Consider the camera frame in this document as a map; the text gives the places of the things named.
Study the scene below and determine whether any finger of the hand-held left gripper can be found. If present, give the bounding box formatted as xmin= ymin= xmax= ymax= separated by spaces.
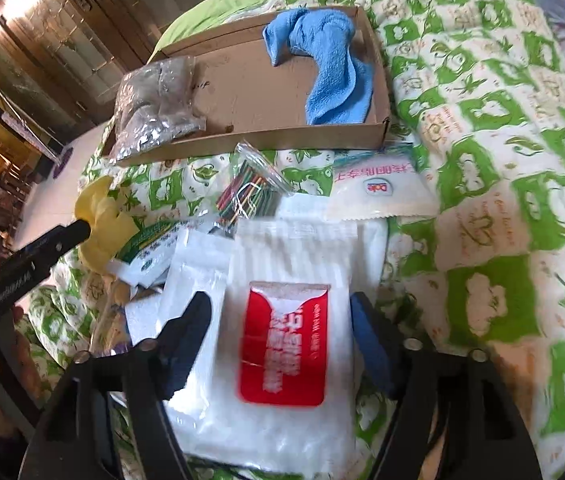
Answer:
xmin=22 ymin=219 xmax=92 ymax=269

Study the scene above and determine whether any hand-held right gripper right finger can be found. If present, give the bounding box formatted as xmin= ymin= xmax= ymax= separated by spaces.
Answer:
xmin=350 ymin=291 xmax=543 ymax=480

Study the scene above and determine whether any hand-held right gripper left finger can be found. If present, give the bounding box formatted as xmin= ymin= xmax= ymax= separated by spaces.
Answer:
xmin=27 ymin=291 xmax=213 ymax=480

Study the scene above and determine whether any yellow cloth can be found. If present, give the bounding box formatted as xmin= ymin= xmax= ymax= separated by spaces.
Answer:
xmin=75 ymin=176 xmax=136 ymax=273

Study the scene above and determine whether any white plastic packet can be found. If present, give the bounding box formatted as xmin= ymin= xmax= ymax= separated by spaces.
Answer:
xmin=125 ymin=285 xmax=168 ymax=346

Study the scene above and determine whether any white pouch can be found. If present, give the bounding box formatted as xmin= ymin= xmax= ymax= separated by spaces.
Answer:
xmin=162 ymin=230 xmax=236 ymax=346

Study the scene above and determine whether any green and white packet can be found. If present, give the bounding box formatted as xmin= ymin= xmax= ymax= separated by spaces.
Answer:
xmin=107 ymin=220 xmax=188 ymax=288

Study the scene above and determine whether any white tissue packet red label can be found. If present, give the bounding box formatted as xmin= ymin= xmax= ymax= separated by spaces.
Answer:
xmin=165 ymin=217 xmax=388 ymax=476

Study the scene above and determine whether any clear bag of coloured sticks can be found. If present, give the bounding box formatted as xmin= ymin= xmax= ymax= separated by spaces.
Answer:
xmin=210 ymin=140 xmax=296 ymax=238

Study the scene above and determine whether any shallow cardboard box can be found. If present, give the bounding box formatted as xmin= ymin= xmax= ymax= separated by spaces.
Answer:
xmin=100 ymin=6 xmax=392 ymax=167

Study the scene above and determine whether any small purple object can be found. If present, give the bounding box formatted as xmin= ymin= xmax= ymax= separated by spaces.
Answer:
xmin=52 ymin=145 xmax=76 ymax=178

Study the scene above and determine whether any white packet with round label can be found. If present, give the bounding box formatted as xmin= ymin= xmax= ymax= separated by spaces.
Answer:
xmin=325 ymin=157 xmax=438 ymax=222

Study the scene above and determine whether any clear bag of grey material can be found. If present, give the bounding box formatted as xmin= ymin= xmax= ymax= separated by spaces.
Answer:
xmin=107 ymin=57 xmax=208 ymax=163

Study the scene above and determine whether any green printed blanket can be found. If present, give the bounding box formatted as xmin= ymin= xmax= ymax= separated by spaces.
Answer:
xmin=12 ymin=0 xmax=565 ymax=480

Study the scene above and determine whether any wooden cabinet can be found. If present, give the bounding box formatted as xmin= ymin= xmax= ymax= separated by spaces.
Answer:
xmin=0 ymin=0 xmax=243 ymax=171

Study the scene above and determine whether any plain green bedsheet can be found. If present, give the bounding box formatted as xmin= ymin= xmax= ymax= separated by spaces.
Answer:
xmin=147 ymin=0 xmax=303 ymax=63

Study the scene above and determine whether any blue towel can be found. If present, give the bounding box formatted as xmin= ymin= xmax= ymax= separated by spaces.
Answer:
xmin=262 ymin=8 xmax=376 ymax=126

